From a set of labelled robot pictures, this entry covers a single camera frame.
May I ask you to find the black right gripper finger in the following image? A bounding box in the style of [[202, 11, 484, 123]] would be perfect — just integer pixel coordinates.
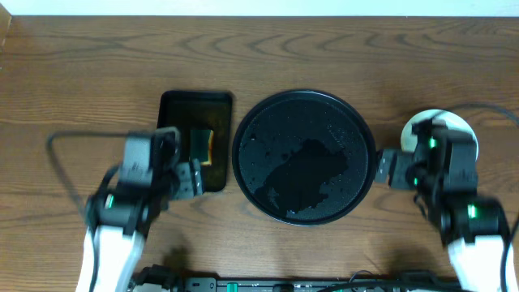
[[374, 149, 413, 183], [388, 162, 415, 191]]

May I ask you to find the green plate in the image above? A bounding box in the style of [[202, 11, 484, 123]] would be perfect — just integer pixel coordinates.
[[401, 109, 479, 160]]

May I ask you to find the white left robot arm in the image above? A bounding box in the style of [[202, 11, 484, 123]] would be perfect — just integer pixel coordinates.
[[76, 127, 204, 291]]

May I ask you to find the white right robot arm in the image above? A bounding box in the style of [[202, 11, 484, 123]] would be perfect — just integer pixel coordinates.
[[375, 118, 518, 291]]

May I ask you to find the black rectangular tray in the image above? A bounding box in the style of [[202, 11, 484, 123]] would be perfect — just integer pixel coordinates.
[[157, 90, 234, 192]]

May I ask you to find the black round tray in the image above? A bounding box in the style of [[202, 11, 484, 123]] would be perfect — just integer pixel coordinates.
[[232, 89, 377, 225]]

